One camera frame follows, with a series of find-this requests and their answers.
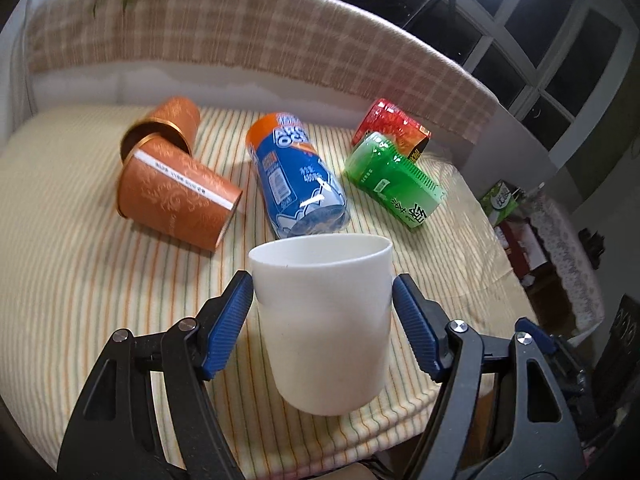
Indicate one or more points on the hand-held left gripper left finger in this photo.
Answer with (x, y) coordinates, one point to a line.
(227, 321)

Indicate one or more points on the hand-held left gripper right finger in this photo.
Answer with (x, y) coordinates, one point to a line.
(413, 321)

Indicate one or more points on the white cup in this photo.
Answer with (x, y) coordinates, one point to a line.
(323, 318)

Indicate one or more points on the striped yellow tablecloth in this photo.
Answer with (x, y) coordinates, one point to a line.
(125, 280)

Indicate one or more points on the orange patterned canister body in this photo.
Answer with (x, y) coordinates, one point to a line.
(175, 196)

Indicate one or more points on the green paper box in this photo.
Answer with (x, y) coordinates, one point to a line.
(499, 201)

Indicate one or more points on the blue cylindrical snack canister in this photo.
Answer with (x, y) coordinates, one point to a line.
(295, 177)

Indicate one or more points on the lace-covered side table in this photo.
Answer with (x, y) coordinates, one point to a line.
(560, 255)

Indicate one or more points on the red snack canister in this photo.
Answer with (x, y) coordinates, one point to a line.
(393, 126)

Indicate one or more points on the orange patterned canister lid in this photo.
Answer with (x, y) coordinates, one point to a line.
(164, 125)

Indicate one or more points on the plaid sofa backrest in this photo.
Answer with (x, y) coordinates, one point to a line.
(280, 45)

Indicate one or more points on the window frame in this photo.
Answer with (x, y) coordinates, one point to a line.
(530, 45)

